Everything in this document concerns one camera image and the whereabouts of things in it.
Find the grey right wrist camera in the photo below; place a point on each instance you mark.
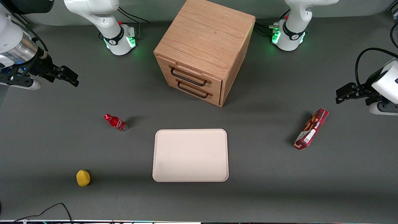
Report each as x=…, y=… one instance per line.
x=33, y=84

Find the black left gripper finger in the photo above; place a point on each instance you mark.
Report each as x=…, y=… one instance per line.
x=342, y=99
x=346, y=88

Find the beige rectangular tray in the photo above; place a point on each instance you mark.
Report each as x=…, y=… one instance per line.
x=190, y=155

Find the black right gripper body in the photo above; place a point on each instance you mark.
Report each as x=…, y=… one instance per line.
x=42, y=67

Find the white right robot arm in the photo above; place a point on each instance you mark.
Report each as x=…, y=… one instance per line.
x=108, y=18

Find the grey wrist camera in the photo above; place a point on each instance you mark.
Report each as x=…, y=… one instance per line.
x=384, y=109
x=33, y=84

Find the oak wood drawer cabinet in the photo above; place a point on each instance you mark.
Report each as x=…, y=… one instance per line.
x=205, y=37

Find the red snack box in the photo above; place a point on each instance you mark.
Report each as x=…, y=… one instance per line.
x=311, y=129

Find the wooden drawer at cabinet base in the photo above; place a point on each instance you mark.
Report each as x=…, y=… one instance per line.
x=216, y=98

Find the small red soda bottle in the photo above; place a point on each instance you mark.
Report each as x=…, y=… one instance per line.
x=116, y=123

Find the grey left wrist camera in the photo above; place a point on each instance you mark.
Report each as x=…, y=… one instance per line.
x=384, y=109

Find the wooden drawer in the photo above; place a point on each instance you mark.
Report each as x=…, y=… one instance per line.
x=214, y=84
x=216, y=98

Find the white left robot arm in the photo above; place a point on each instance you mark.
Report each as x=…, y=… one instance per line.
x=292, y=34

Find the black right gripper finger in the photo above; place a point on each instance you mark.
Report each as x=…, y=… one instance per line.
x=70, y=72
x=70, y=81

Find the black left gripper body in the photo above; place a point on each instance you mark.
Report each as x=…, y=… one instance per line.
x=367, y=88

